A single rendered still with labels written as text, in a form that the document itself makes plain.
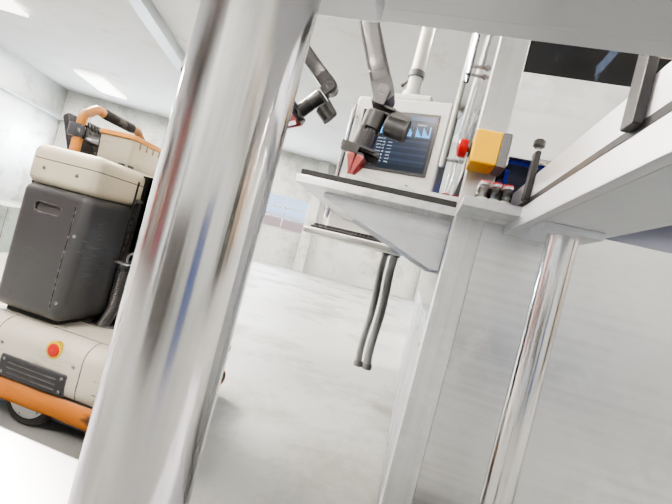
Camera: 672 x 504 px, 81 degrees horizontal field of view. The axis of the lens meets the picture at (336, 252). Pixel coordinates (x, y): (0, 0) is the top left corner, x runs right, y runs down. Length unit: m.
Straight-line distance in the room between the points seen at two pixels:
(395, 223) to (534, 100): 0.42
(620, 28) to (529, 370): 0.57
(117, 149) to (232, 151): 1.42
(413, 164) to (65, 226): 1.44
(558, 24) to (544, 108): 0.79
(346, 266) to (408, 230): 10.48
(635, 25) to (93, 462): 0.31
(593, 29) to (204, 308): 0.23
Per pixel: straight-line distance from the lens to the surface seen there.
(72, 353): 1.36
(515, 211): 0.82
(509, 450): 0.77
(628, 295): 1.02
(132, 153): 1.56
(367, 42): 1.22
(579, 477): 1.06
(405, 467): 1.02
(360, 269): 11.54
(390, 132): 1.10
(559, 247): 0.74
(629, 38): 0.26
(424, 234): 1.03
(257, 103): 0.17
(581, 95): 1.07
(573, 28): 0.26
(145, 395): 0.18
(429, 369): 0.95
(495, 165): 0.88
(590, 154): 0.56
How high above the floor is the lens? 0.70
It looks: 1 degrees up
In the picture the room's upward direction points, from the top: 15 degrees clockwise
